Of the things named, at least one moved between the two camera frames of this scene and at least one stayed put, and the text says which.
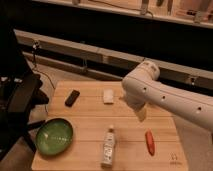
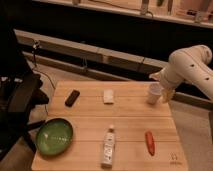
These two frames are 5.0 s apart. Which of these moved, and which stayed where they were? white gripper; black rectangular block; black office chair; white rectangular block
Moved: white gripper
Stayed: white rectangular block; black rectangular block; black office chair
